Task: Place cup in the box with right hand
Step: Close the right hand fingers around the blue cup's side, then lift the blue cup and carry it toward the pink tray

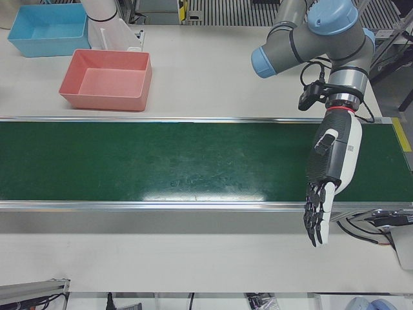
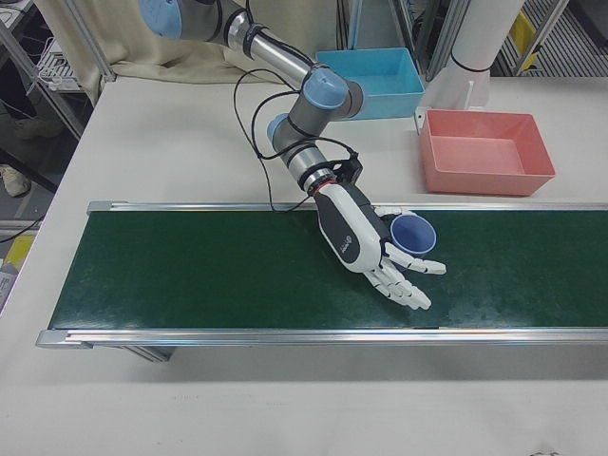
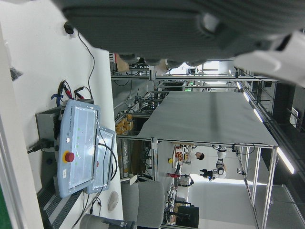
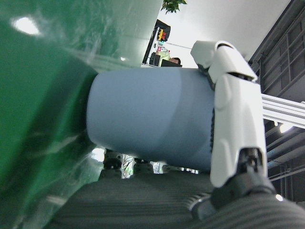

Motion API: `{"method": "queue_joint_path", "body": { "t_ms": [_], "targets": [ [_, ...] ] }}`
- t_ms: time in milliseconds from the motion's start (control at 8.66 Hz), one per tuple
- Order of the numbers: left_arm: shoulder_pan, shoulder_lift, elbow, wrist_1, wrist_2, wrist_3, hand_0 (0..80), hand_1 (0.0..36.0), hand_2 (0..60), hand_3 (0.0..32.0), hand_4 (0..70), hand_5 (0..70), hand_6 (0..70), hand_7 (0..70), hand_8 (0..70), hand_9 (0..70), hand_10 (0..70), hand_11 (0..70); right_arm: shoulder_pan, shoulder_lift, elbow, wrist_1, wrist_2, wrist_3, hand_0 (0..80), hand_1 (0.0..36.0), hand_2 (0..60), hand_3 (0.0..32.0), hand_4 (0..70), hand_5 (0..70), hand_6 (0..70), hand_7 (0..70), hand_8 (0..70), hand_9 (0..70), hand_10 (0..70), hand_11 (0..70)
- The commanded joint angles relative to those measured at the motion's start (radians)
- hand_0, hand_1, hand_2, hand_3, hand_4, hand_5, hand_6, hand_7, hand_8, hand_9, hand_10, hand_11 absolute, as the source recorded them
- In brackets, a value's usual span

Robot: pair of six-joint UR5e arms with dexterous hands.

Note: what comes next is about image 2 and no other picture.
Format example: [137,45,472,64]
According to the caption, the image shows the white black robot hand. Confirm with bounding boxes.
[313,182,448,313]

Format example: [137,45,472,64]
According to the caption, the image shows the blue plastic cup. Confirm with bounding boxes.
[389,214,438,261]

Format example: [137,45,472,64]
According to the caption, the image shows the pink plastic box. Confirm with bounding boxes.
[418,108,557,197]

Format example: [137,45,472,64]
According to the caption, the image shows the blue plastic box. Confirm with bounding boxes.
[314,47,427,123]

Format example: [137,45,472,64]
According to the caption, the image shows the white cylindrical column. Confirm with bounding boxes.
[424,0,526,115]

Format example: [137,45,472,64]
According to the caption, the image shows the beige curtain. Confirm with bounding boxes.
[35,0,346,96]

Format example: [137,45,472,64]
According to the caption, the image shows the white sneaker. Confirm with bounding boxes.
[0,163,30,197]

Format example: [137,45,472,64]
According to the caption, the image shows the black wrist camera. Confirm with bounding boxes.
[332,150,365,187]

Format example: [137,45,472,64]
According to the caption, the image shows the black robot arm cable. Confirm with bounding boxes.
[235,68,355,215]

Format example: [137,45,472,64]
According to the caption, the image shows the green conveyor belt aluminium frame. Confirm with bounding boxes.
[36,199,608,365]

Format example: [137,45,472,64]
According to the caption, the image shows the aluminium frame rack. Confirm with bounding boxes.
[0,0,118,143]

